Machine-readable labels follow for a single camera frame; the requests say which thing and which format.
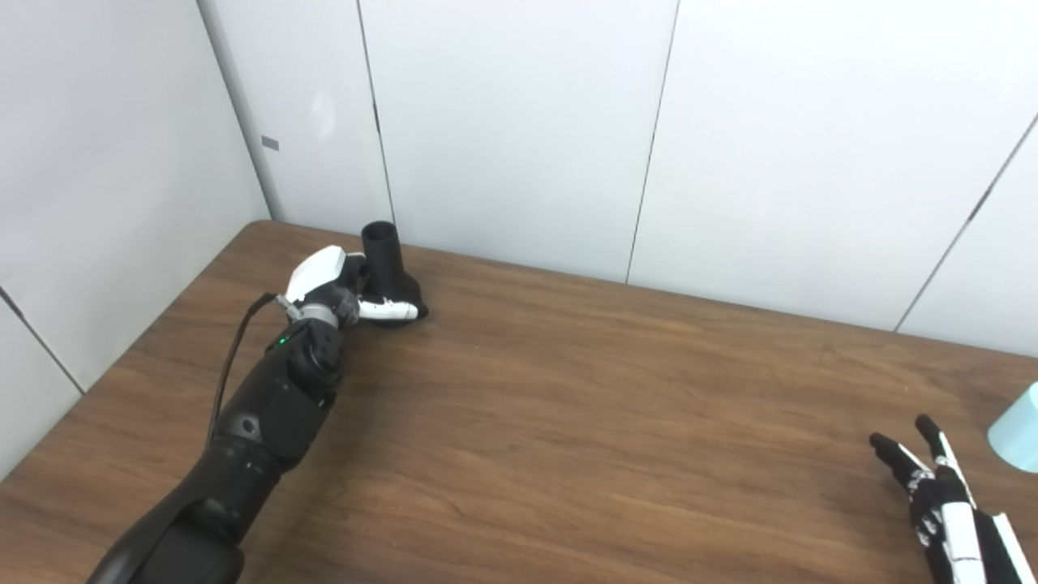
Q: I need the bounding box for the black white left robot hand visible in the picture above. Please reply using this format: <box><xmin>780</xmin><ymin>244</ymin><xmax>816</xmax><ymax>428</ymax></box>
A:
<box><xmin>276</xmin><ymin>246</ymin><xmax>428</xmax><ymax>325</ymax></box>

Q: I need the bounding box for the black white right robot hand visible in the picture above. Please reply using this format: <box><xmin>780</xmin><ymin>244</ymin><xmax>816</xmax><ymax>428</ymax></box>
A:
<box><xmin>869</xmin><ymin>414</ymin><xmax>1038</xmax><ymax>584</ymax></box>

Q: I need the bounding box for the black funnel-shaped nozzle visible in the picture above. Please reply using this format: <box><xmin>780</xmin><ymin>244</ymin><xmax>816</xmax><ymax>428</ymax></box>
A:
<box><xmin>361</xmin><ymin>221</ymin><xmax>428</xmax><ymax>325</ymax></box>

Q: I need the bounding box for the light blue cylinder cup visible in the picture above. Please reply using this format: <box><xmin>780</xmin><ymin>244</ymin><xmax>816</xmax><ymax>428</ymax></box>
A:
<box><xmin>987</xmin><ymin>383</ymin><xmax>1038</xmax><ymax>474</ymax></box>

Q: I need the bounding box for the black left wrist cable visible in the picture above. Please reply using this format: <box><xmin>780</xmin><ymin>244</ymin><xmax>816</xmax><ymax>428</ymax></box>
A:
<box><xmin>207</xmin><ymin>292</ymin><xmax>298</xmax><ymax>443</ymax></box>

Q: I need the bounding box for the grey wall corner trim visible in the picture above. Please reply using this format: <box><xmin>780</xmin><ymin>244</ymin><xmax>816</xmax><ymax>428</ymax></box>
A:
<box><xmin>197</xmin><ymin>0</ymin><xmax>286</xmax><ymax>224</ymax></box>

